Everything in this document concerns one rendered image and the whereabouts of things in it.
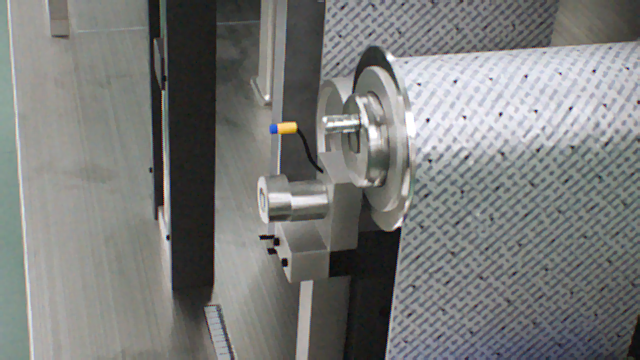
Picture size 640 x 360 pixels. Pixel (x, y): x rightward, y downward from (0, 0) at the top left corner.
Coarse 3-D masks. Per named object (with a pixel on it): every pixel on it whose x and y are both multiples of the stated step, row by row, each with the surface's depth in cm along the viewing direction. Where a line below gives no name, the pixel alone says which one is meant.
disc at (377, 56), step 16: (368, 48) 84; (384, 48) 81; (368, 64) 84; (384, 64) 81; (400, 80) 78; (400, 96) 78; (400, 112) 78; (400, 192) 80; (368, 208) 88; (400, 208) 80; (384, 224) 84; (400, 224) 81
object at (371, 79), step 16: (368, 80) 84; (384, 80) 80; (384, 96) 80; (384, 112) 80; (400, 128) 78; (400, 144) 78; (400, 160) 79; (400, 176) 79; (368, 192) 86; (384, 192) 82; (384, 208) 83
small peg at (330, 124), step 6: (342, 114) 81; (354, 114) 81; (324, 120) 81; (330, 120) 81; (336, 120) 81; (342, 120) 81; (348, 120) 81; (354, 120) 81; (324, 126) 81; (330, 126) 81; (336, 126) 81; (342, 126) 81; (348, 126) 81; (354, 126) 81; (324, 132) 81; (330, 132) 81; (336, 132) 81
